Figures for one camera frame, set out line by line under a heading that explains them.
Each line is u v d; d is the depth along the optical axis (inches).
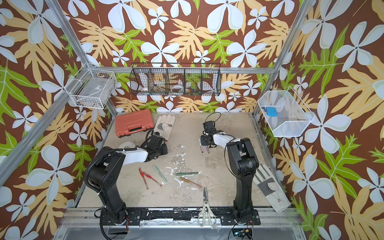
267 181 33.6
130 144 39.9
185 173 34.8
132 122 42.8
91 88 33.8
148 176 34.8
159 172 34.9
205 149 38.8
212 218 29.5
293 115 30.9
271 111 33.9
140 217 29.2
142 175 34.8
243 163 20.9
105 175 19.1
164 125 43.7
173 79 38.5
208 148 39.0
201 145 36.3
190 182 33.3
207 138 29.7
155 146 31.2
